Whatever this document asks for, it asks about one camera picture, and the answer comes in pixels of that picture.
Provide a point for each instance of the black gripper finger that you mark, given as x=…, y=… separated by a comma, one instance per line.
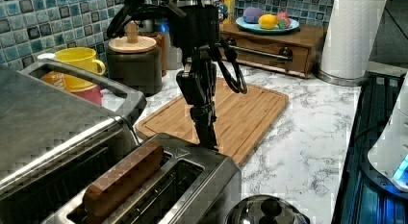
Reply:
x=204, y=118

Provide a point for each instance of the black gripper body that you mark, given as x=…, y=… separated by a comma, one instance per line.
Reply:
x=197, y=80

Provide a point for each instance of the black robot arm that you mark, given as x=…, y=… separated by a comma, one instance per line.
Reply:
x=195, y=34

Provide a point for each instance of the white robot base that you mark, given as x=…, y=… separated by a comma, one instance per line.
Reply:
x=388, y=155

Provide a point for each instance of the stainless steel toaster oven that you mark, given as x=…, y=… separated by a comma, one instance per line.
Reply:
x=54, y=143

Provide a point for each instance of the grey cylindrical container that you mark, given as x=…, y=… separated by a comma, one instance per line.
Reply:
x=173, y=58

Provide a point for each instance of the bamboo cutting board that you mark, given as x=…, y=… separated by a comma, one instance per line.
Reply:
x=242, y=119

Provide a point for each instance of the dark canister with wooden lid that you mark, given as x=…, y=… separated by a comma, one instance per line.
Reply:
x=134, y=61

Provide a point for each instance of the purple toy fruit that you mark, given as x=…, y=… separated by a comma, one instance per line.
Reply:
x=252, y=14

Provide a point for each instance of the yellow cereal box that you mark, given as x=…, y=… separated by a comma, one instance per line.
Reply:
x=230, y=4

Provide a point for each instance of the yellow toy lemon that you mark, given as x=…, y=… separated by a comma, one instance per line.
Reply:
x=267, y=21

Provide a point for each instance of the wooden drawer box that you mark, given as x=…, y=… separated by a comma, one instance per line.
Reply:
x=293, y=53

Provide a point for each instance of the pink mug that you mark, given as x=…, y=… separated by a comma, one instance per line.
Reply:
x=92, y=94

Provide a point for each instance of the pink toy fruit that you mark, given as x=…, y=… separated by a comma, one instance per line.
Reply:
x=283, y=20

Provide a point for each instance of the light blue plate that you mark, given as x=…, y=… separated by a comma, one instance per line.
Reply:
x=256, y=29

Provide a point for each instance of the steel pot lid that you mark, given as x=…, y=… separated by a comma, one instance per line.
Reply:
x=265, y=209

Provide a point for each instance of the yellow mug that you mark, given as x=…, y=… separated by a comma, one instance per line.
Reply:
x=84, y=58

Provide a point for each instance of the brown bread slice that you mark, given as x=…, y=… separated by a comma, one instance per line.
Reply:
x=111, y=189

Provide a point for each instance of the orange cup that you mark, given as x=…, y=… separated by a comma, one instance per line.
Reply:
x=56, y=79

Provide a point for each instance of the white small container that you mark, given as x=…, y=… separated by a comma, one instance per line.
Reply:
x=46, y=56

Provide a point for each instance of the white paper towel roll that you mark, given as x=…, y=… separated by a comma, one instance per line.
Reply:
x=351, y=33

